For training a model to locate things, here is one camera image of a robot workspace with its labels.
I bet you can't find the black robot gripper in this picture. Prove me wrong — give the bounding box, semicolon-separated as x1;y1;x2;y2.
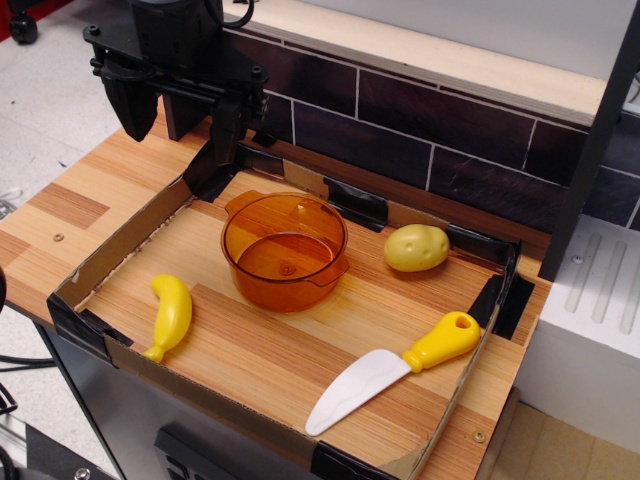
83;1;268;166

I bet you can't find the yellow handled white toy knife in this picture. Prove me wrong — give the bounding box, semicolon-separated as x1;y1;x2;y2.
305;312;481;437

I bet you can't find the cardboard fence with black tape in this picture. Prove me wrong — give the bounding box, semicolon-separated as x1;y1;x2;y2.
48;135;520;479

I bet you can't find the orange transparent plastic pot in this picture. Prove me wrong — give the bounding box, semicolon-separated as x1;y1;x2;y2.
220;191;349;313

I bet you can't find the black caster wheel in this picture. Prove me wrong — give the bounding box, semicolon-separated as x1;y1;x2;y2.
9;12;38;45

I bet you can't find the yellow toy banana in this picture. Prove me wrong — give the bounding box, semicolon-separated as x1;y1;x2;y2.
144;274;192;363

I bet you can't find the yellow toy potato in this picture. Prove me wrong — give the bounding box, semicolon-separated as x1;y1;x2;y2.
383;224;450;272

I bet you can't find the white toy sink drainboard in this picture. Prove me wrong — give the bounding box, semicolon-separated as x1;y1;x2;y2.
515;216;639;451

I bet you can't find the black upright shelf post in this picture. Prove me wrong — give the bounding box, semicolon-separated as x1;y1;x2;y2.
162;94;209;141

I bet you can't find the black right frame post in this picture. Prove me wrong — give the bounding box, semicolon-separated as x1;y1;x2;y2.
538;2;639;282

